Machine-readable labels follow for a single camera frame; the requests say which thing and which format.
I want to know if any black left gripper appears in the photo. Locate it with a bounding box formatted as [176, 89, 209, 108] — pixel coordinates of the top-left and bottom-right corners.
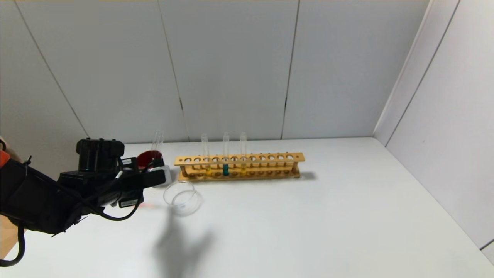
[103, 156, 164, 208]

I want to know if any yellow pigment test tube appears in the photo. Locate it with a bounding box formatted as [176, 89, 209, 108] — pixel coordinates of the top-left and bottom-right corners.
[240, 132, 247, 176]
[201, 134, 212, 177]

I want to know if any empty glass test tube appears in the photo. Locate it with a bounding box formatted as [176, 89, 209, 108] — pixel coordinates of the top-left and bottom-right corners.
[152, 130, 165, 153]

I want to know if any teal pigment test tube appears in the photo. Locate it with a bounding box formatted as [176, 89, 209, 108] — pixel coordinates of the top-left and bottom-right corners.
[223, 132, 230, 177]

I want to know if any wooden test tube rack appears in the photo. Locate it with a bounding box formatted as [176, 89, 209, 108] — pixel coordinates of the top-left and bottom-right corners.
[174, 153, 305, 182]

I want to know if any dark red cup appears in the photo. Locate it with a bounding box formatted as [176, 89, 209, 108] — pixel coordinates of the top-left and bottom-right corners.
[137, 150, 166, 171]

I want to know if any clear glass petri dish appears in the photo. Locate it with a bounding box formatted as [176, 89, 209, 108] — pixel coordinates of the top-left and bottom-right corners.
[164, 181, 203, 215]

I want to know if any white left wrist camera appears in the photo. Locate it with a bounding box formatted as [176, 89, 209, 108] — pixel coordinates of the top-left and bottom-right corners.
[149, 165, 173, 189]

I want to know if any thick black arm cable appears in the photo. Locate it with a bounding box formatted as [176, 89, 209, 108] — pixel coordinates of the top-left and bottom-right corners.
[0, 226, 26, 268]

